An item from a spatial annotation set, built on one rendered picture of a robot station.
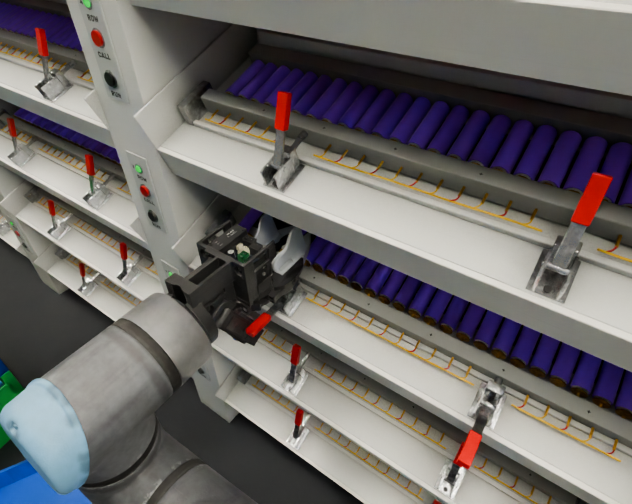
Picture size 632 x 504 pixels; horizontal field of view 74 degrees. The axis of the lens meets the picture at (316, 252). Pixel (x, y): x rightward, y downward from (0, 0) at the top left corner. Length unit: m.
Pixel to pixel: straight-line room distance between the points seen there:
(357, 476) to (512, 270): 0.59
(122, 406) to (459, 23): 0.38
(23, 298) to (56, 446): 1.15
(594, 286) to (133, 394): 0.38
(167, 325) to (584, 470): 0.42
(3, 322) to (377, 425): 1.11
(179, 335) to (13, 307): 1.12
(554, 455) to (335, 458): 0.46
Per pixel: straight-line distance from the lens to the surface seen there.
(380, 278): 0.54
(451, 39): 0.31
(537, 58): 0.30
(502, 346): 0.52
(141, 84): 0.54
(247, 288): 0.46
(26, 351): 1.36
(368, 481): 0.86
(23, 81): 0.87
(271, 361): 0.75
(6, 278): 1.63
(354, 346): 0.53
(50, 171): 1.00
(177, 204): 0.61
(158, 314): 0.42
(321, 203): 0.42
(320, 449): 0.88
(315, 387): 0.72
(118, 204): 0.82
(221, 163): 0.50
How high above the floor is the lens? 0.91
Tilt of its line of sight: 40 degrees down
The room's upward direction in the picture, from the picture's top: straight up
